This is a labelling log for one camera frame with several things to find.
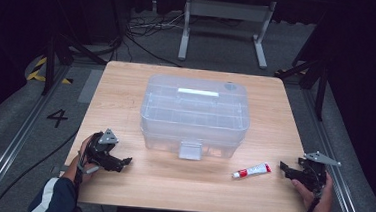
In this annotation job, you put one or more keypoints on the white and red tube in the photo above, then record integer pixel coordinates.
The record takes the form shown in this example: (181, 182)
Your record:
(253, 170)

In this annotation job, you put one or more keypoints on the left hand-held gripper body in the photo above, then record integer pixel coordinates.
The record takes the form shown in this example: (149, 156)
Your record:
(101, 148)

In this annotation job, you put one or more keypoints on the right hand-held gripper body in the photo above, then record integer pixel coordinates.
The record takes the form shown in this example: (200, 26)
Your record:
(315, 171)

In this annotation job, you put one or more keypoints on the person's right hand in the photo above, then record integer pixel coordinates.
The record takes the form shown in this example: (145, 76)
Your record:
(323, 204)

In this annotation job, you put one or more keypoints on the black tripod stand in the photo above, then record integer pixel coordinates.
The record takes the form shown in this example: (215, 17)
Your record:
(321, 85)
(50, 66)

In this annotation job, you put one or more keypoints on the clear plastic storage box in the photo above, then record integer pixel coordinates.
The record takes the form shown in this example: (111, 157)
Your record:
(173, 145)

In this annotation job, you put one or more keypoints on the aluminium floor rail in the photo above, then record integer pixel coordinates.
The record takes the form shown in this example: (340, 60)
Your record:
(12, 147)
(337, 183)

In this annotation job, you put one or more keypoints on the yellow and black floor tape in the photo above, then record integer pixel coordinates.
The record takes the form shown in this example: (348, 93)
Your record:
(38, 72)

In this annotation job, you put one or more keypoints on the grey metal table frame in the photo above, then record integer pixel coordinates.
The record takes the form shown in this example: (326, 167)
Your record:
(228, 9)

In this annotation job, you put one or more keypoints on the person's left hand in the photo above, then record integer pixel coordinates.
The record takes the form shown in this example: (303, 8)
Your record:
(84, 152)

